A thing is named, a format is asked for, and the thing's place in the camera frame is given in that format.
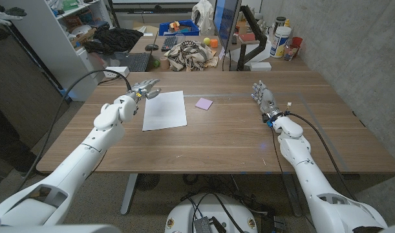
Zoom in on blue plastic bin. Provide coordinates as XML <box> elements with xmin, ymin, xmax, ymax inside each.
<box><xmin>158</xmin><ymin>19</ymin><xmax>200</xmax><ymax>37</ymax></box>

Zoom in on black crumpled cloth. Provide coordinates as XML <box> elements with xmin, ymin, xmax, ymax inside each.
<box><xmin>83</xmin><ymin>27</ymin><xmax>145</xmax><ymax>56</ymax></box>

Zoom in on white small box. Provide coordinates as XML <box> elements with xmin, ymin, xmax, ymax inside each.
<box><xmin>248</xmin><ymin>61</ymin><xmax>273</xmax><ymax>72</ymax></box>

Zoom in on beige striped cloth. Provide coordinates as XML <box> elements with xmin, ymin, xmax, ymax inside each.
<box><xmin>163</xmin><ymin>39</ymin><xmax>219</xmax><ymax>72</ymax></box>

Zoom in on white power strip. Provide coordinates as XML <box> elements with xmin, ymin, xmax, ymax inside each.
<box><xmin>103</xmin><ymin>65</ymin><xmax>131</xmax><ymax>79</ymax></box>

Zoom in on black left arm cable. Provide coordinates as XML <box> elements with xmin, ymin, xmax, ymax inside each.
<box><xmin>15</xmin><ymin>69</ymin><xmax>134</xmax><ymax>192</ymax></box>

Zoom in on dark flat monitor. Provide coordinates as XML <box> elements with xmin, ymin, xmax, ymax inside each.
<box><xmin>213</xmin><ymin>0</ymin><xmax>243</xmax><ymax>53</ymax></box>

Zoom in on white jacket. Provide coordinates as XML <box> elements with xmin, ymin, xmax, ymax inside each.
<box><xmin>191</xmin><ymin>0</ymin><xmax>216</xmax><ymax>36</ymax></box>

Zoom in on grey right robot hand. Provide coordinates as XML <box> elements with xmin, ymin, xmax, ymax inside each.
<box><xmin>250</xmin><ymin>80</ymin><xmax>284</xmax><ymax>122</ymax></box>

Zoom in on grey table leg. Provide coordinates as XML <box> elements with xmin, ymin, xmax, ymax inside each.
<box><xmin>120</xmin><ymin>173</ymin><xmax>140</xmax><ymax>216</ymax></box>

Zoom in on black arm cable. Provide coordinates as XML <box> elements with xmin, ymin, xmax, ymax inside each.
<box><xmin>283</xmin><ymin>109</ymin><xmax>357</xmax><ymax>202</ymax></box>
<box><xmin>15</xmin><ymin>69</ymin><xmax>134</xmax><ymax>192</ymax></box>

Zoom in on dark laptop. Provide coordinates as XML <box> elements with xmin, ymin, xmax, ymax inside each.
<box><xmin>114</xmin><ymin>51</ymin><xmax>152</xmax><ymax>73</ymax></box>

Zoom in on white shelf unit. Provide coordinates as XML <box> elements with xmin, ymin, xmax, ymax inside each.
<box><xmin>0</xmin><ymin>0</ymin><xmax>114</xmax><ymax>102</ymax></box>

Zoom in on white wipes canister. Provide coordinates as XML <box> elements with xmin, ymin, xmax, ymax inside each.
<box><xmin>269</xmin><ymin>26</ymin><xmax>293</xmax><ymax>59</ymax></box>

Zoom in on purple sticky note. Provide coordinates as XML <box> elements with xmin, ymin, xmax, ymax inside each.
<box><xmin>194</xmin><ymin>97</ymin><xmax>215</xmax><ymax>111</ymax></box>

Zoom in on black keyboard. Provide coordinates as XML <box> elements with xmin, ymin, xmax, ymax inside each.
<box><xmin>160</xmin><ymin>35</ymin><xmax>179</xmax><ymax>52</ymax></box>

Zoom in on clear glass jar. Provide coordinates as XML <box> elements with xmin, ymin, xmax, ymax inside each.
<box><xmin>283</xmin><ymin>43</ymin><xmax>297</xmax><ymax>62</ymax></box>

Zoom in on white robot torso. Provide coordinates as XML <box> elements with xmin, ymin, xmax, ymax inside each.
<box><xmin>164</xmin><ymin>192</ymin><xmax>259</xmax><ymax>233</ymax></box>

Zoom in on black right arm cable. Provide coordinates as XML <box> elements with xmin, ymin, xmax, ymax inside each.
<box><xmin>283</xmin><ymin>109</ymin><xmax>357</xmax><ymax>202</ymax></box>

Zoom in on white paper sheet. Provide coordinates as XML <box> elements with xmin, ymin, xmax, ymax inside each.
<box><xmin>142</xmin><ymin>90</ymin><xmax>188</xmax><ymax>132</ymax></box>

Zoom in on red cup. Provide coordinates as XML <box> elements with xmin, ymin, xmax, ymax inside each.
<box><xmin>290</xmin><ymin>36</ymin><xmax>304</xmax><ymax>58</ymax></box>

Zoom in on dark brown cabinet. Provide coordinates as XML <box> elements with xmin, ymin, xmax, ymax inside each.
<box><xmin>0</xmin><ymin>22</ymin><xmax>70</xmax><ymax>150</ymax></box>

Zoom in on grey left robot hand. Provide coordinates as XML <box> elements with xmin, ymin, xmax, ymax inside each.
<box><xmin>129</xmin><ymin>78</ymin><xmax>162</xmax><ymax>102</ymax></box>

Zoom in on white glove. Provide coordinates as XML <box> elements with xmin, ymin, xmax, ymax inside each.
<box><xmin>0</xmin><ymin>6</ymin><xmax>28</xmax><ymax>27</ymax></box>

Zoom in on red book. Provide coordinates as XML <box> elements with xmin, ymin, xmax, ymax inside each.
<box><xmin>237</xmin><ymin>32</ymin><xmax>257</xmax><ymax>45</ymax></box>

